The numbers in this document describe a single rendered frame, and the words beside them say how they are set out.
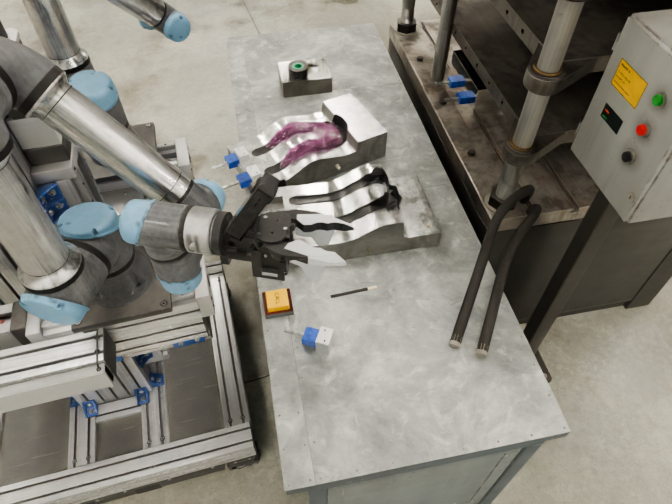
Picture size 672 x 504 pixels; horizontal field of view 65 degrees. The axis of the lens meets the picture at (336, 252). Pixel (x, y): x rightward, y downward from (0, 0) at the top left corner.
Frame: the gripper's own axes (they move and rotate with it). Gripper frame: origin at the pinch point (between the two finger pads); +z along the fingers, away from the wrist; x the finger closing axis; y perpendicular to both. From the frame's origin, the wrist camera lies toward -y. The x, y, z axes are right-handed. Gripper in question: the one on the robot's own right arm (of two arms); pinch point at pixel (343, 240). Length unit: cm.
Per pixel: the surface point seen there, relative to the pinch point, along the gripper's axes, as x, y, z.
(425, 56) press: -176, 44, 9
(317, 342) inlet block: -23, 58, -9
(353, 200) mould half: -69, 46, -7
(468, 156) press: -112, 52, 29
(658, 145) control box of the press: -55, 8, 63
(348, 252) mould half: -56, 55, -6
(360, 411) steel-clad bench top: -10, 65, 5
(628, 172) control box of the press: -60, 19, 61
